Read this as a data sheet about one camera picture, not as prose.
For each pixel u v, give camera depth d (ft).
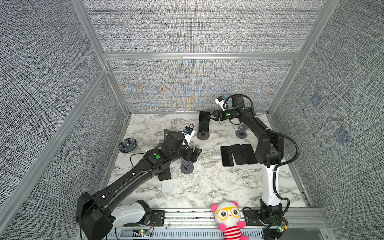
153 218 2.41
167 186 2.74
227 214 2.23
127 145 3.21
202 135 3.43
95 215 1.23
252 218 2.40
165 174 3.04
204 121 3.12
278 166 1.92
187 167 2.80
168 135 1.80
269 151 1.91
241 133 3.47
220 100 2.88
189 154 2.10
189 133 2.09
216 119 2.87
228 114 2.80
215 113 2.84
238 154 3.22
